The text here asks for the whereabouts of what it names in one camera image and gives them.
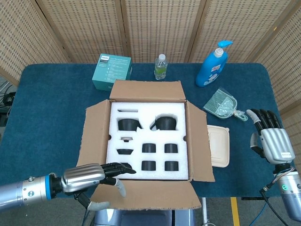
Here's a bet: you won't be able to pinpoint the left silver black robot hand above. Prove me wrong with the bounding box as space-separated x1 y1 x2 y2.
61 162 137 211

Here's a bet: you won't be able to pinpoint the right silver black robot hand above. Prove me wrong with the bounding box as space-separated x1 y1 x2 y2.
246 108 296 165

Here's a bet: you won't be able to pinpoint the red printed cardboard box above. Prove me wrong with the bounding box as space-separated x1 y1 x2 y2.
77 80 216 211

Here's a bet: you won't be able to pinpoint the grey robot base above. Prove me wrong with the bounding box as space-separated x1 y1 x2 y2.
93 206 197 226

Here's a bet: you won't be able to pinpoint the white foam insert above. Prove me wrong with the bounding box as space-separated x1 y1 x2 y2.
105 101 190 181

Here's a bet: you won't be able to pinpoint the teal product box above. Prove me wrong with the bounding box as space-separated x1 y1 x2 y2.
92 53 133 91

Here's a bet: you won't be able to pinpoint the black shallow bowl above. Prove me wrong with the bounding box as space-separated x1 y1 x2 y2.
117 148 135 156

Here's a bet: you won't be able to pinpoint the beige lidded food container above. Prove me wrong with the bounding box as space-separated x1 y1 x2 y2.
206 125 230 168

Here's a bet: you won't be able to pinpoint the blue table cloth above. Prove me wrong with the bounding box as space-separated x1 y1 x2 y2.
0 63 300 199

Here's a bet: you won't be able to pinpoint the black tea cup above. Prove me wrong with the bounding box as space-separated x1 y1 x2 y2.
141 161 157 171
164 161 179 172
142 143 157 154
164 143 179 154

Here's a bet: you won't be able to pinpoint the black pitcher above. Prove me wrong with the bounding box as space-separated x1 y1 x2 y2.
117 118 143 131

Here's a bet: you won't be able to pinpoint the green dustpan set in bag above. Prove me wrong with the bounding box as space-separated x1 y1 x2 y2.
203 87 249 122

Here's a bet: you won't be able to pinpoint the blue pump detergent bottle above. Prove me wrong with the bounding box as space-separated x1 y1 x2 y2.
195 40 234 88

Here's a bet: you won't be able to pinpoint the white table leg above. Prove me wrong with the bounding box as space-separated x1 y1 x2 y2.
201 197 208 226

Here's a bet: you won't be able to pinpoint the black teapot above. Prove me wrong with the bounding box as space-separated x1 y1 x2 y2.
149 115 178 131

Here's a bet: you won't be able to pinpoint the clear bottle with green label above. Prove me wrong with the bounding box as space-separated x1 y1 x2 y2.
154 54 169 81

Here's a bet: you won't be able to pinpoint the woven wooden folding screen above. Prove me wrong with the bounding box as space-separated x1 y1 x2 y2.
0 0 301 151

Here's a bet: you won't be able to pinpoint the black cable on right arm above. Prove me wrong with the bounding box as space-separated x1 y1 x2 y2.
259 164 297 226

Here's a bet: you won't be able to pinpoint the blue cable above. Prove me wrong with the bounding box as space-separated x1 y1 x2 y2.
249 205 269 226

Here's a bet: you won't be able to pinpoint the black cables on floor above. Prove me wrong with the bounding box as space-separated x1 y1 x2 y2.
0 80 17 123

